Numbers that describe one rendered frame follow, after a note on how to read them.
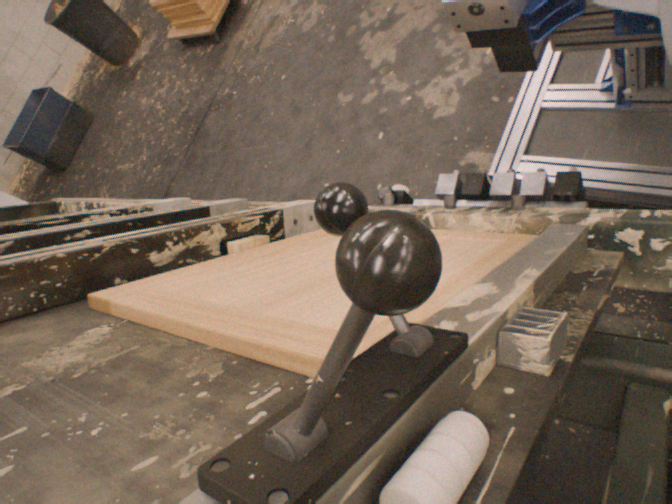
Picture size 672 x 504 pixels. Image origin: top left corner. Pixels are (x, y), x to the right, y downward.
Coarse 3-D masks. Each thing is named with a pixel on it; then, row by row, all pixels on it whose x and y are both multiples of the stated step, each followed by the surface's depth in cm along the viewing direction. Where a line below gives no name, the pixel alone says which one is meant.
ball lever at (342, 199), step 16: (320, 192) 31; (336, 192) 30; (352, 192) 31; (320, 208) 31; (336, 208) 30; (352, 208) 30; (368, 208) 32; (320, 224) 31; (336, 224) 30; (400, 320) 30; (400, 336) 30; (416, 336) 30; (432, 336) 31; (400, 352) 30; (416, 352) 29
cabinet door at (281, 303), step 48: (288, 240) 88; (336, 240) 86; (480, 240) 78; (528, 240) 74; (144, 288) 61; (192, 288) 60; (240, 288) 59; (288, 288) 58; (336, 288) 56; (192, 336) 47; (240, 336) 42; (288, 336) 42; (384, 336) 40
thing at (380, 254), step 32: (352, 224) 16; (384, 224) 15; (416, 224) 15; (352, 256) 15; (384, 256) 15; (416, 256) 15; (352, 288) 15; (384, 288) 15; (416, 288) 15; (352, 320) 17; (352, 352) 18; (320, 384) 19; (288, 416) 22; (320, 416) 20; (288, 448) 20
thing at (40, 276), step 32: (192, 224) 79; (224, 224) 83; (256, 224) 89; (288, 224) 97; (0, 256) 60; (32, 256) 59; (64, 256) 61; (96, 256) 65; (128, 256) 69; (160, 256) 73; (192, 256) 78; (0, 288) 56; (32, 288) 59; (64, 288) 62; (96, 288) 65; (0, 320) 56
